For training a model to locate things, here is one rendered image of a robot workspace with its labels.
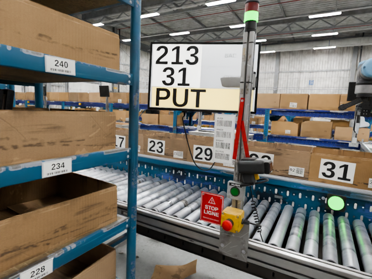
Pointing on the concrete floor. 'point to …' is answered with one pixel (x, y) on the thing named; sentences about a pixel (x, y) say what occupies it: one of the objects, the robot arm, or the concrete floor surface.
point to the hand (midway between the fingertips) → (354, 132)
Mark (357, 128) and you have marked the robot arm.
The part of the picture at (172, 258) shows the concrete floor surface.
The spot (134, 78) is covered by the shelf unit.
